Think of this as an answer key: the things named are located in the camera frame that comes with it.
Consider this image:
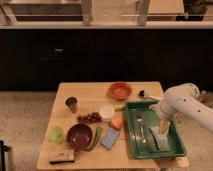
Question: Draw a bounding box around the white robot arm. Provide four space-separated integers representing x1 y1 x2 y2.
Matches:
154 83 213 133

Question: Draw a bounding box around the brown wooden block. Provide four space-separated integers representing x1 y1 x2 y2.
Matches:
49 149 75 164

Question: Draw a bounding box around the green cucumber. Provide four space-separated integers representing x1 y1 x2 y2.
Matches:
84 127 103 152

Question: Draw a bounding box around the dark red bowl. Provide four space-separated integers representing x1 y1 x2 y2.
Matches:
67 124 93 151

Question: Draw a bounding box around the silver metal fork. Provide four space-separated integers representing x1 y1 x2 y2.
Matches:
137 116 146 144

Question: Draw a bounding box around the blue sponge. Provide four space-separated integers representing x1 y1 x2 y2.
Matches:
100 128 120 150

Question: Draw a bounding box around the orange carrot piece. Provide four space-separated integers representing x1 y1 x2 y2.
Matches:
110 116 124 130

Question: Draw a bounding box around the green plastic tray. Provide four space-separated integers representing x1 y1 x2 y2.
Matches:
124 100 186 160

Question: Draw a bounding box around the white plastic cup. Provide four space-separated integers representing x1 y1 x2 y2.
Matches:
99 105 115 122

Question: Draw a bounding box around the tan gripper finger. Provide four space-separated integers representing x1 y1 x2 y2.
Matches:
159 120 170 134

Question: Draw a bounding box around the orange bowl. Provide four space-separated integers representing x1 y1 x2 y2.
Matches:
107 82 132 100

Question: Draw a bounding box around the bunch of dark grapes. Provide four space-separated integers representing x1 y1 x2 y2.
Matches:
77 112 102 124

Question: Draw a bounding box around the green apple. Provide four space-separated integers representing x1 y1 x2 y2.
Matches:
48 127 64 144

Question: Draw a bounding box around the wooden table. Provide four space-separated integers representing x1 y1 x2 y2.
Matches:
37 82 189 171

